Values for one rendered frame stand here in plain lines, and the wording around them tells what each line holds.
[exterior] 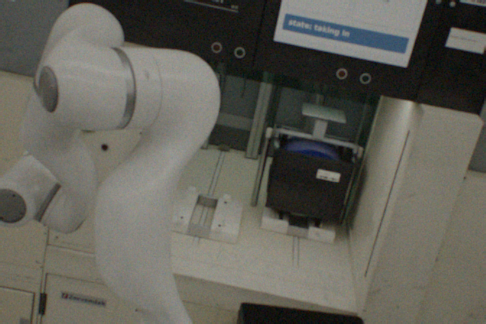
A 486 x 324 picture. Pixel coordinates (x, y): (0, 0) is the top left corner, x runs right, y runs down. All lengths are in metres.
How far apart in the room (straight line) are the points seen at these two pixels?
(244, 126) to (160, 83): 1.64
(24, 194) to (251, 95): 1.38
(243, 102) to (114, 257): 1.63
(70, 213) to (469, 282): 0.95
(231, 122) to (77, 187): 1.36
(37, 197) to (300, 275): 0.82
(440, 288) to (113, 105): 1.09
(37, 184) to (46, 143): 0.14
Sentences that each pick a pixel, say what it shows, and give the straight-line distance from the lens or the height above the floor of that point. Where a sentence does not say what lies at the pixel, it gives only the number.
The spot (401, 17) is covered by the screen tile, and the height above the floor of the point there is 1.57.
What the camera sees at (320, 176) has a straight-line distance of 1.92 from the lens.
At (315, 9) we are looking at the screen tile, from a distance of 1.48.
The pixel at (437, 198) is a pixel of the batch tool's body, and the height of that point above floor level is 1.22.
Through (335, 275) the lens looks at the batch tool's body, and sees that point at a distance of 1.87.
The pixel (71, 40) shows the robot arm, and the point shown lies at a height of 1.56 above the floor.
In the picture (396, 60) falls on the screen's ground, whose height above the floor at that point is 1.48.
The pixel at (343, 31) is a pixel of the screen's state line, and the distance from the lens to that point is 1.49.
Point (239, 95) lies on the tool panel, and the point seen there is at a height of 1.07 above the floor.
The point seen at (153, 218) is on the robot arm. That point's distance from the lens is 0.88.
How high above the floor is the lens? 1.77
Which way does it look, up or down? 22 degrees down
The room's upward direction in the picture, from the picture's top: 12 degrees clockwise
